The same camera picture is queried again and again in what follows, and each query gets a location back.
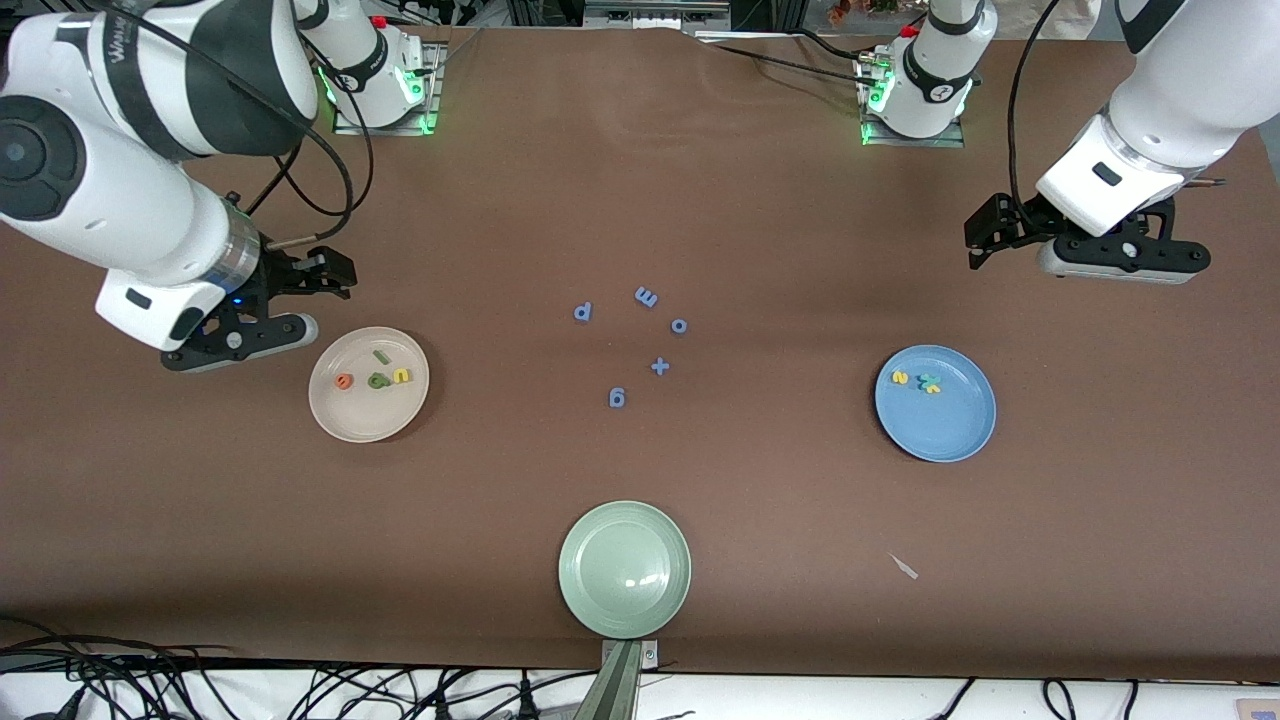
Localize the blue plate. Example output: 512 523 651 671
875 345 998 464

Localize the green plate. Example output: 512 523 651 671
558 501 693 640

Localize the grey metal camera mount post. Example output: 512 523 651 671
573 640 661 720

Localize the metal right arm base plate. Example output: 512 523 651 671
335 40 442 136

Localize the person in pale clothes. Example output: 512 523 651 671
1040 0 1101 39

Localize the grey metal rail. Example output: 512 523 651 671
583 0 733 29

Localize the thick black cable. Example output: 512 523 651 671
0 633 241 669

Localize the black cable to arm base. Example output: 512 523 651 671
700 30 881 86

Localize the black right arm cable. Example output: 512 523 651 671
95 0 376 251

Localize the beige plate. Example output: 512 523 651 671
308 327 431 444

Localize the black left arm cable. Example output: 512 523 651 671
1008 0 1066 211

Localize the brown table cover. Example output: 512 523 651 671
0 20 1280 683

